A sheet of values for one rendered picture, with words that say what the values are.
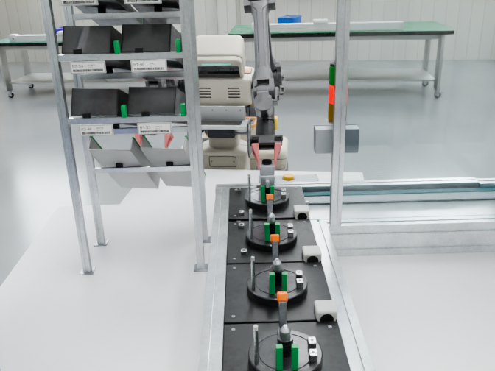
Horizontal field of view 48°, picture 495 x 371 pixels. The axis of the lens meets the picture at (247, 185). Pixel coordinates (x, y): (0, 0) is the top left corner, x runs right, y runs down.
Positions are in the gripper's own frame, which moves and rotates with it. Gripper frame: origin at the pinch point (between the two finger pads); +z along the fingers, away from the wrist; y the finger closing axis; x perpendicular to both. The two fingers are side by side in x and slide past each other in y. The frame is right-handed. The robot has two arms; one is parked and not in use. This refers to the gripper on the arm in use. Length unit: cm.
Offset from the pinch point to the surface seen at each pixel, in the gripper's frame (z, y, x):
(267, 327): 49, -3, -43
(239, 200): 8.5, -8.6, 8.1
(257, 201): 10.2, -3.1, 2.9
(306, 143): -136, 51, 344
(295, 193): 5.8, 9.5, 11.2
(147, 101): -9.4, -31.9, -27.8
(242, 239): 24.9, -7.6, -12.5
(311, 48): -440, 108, 690
